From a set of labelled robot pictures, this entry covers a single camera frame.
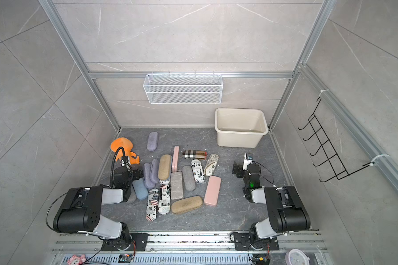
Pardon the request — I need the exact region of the newspaper flag case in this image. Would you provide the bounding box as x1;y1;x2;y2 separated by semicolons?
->
158;184;171;215
146;188;159;221

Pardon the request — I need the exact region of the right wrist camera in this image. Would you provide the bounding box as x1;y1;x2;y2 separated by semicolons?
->
243;153;253;171

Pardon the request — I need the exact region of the light blue fabric case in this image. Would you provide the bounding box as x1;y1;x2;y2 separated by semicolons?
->
133;179;148;201

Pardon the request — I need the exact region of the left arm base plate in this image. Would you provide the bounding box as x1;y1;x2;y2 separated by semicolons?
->
101;233;149;251

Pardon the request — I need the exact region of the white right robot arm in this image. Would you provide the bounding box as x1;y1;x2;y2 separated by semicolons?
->
230;162;311;251

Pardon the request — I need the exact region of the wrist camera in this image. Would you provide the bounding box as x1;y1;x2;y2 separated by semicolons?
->
121;156;130;167
243;153;253;171

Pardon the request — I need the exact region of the orange plush toy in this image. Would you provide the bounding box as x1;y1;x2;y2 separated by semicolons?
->
111;138;140;165

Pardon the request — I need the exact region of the newspaper flag case left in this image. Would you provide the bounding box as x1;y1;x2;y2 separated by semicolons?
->
146;188;159;221

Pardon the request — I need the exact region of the pink flat case right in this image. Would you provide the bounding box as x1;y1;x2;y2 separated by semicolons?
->
203;176;221;206

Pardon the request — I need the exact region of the newspaper flag case right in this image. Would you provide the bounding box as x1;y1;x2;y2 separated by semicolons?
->
158;184;171;215

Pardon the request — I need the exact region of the black wire hook rack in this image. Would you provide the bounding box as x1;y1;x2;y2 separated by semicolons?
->
297;97;375;183

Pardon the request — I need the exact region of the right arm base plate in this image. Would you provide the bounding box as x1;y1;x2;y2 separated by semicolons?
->
230;232;280;251

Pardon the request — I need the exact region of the white round clock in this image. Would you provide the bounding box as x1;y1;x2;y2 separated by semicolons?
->
285;248;310;265

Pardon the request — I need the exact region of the tan fabric case front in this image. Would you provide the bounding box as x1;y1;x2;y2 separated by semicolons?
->
171;196;203;214

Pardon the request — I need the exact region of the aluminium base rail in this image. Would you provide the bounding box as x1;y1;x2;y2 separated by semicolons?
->
46;231;333;265

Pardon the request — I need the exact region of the newspaper case under tan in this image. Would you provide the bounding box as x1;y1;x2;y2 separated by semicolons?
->
160;178;170;185

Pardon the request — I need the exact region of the purple case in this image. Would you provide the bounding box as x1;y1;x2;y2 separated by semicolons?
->
150;159;160;184
143;163;155;190
147;131;159;151

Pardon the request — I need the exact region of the grey case far left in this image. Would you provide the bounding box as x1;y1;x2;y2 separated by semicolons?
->
127;192;137;204

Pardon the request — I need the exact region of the pink slim case upright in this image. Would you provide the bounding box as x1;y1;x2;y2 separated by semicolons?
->
171;146;180;172

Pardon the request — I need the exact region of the newspaper print case centre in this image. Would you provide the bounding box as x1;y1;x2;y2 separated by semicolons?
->
191;159;205;184

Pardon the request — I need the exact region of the grey fabric case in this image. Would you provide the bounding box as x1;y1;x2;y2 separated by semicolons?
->
182;166;196;191

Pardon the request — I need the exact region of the plaid glasses case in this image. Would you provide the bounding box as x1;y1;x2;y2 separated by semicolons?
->
182;150;207;160

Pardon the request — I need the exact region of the beige plastic storage bin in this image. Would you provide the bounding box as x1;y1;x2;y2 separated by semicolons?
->
214;108;269;149

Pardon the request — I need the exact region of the stone grey flat case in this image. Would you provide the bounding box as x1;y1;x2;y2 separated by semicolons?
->
170;171;184;200

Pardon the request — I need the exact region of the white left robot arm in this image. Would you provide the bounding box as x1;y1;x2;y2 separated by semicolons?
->
48;146;148;251

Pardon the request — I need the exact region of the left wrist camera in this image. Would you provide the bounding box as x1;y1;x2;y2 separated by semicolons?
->
121;156;130;167

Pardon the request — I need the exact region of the white wire mesh basket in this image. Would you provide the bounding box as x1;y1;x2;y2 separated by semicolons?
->
143;74;223;104

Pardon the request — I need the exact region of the map print glasses case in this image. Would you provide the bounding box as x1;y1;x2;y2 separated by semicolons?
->
204;154;220;177

